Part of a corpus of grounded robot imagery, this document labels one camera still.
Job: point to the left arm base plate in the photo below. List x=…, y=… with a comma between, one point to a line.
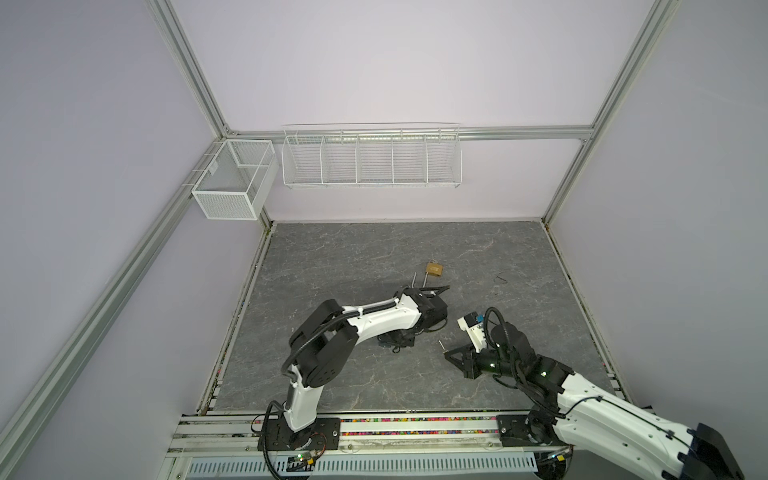
x=324, y=433

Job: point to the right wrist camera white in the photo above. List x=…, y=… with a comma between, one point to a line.
x=473, y=324

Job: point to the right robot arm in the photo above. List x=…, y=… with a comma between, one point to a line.
x=570, y=410

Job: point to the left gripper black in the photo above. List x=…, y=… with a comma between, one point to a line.
x=386, y=340

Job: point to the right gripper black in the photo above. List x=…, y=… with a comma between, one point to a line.
x=468, y=360

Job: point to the white mesh box basket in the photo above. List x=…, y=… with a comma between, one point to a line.
x=236, y=182

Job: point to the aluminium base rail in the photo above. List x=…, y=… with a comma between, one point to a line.
x=237, y=435

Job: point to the white wire shelf basket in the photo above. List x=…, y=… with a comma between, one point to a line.
x=372, y=155

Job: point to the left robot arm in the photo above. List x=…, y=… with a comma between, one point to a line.
x=322, y=345

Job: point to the brass padlock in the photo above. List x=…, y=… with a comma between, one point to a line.
x=432, y=270

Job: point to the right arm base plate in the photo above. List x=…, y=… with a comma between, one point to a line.
x=529, y=429

